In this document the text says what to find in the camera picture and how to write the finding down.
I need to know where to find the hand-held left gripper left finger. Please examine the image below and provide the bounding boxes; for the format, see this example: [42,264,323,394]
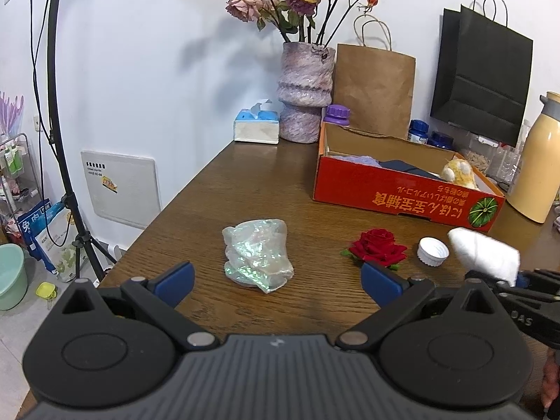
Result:
[49,261,222,355]

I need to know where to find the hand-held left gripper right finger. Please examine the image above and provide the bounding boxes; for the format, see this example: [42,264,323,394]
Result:
[335,261,512,355]

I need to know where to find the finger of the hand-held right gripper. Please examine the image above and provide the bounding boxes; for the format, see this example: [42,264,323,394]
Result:
[516,269,560,295]
[464,270,560,316]

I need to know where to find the white cloth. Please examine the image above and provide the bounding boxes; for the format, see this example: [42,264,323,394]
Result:
[447,227,521,285]

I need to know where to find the iridescent plastic cup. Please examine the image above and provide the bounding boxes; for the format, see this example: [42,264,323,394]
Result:
[222,218,295,295]

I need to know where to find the red cardboard box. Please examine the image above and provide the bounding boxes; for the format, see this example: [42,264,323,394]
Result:
[313,121,506,232]

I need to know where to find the dark blue object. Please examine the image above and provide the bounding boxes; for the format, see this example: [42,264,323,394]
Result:
[378,159,443,181]

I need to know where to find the person's right hand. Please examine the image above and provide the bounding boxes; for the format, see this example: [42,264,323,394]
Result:
[540,350,560,408]

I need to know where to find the red artificial rose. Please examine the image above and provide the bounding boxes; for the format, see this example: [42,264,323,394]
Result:
[341,228,408,271]

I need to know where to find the black light stand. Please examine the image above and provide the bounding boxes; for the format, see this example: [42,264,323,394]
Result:
[26,0,119,281]

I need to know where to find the cream thermos jug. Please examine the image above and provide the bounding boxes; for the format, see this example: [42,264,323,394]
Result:
[506,92,560,224]

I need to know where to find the white green bag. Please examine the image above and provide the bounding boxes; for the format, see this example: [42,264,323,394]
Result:
[36,212,90,283]

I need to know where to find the yellow plush toy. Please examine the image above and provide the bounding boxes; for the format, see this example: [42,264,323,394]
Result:
[439,156,478,192]

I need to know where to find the clear plastic container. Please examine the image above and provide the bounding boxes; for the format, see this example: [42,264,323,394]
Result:
[492,140,526,187]

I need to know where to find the lavender cloth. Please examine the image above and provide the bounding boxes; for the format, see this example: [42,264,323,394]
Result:
[327,153,382,168]

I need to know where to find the clear seed container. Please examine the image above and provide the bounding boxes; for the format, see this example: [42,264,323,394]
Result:
[461,130,497,176]

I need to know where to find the blue white bag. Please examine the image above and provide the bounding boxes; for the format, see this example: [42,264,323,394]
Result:
[17,200,66,272]

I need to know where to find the dark blue jar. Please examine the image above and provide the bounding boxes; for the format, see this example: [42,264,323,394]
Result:
[428,130,455,149]

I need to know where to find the white bottle blue lid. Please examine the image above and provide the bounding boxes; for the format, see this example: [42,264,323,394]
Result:
[407,119,432,144]

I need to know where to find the blue tissue box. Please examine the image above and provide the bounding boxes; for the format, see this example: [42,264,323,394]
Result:
[233,98,281,144]

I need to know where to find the light green basin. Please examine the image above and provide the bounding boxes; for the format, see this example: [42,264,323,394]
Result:
[0,244,28,311]

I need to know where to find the purple lid bottle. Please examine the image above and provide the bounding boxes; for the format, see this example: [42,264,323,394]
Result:
[323,104,351,128]

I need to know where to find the brown paper bag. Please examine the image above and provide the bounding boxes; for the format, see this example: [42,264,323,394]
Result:
[333,14,416,139]

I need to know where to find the black paper bag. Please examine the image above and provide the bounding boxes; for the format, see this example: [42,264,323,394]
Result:
[430,0,534,147]

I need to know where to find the pink marbled vase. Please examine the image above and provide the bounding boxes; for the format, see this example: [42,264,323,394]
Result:
[276,42,337,144]

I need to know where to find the purple plastic hangers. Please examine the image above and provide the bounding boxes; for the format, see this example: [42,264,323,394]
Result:
[0,91,25,137]

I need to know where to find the white wall panel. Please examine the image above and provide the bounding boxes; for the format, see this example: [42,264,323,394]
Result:
[80,150,162,231]

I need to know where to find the wire storage rack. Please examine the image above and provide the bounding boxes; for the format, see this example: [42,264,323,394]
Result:
[0,133,43,232]

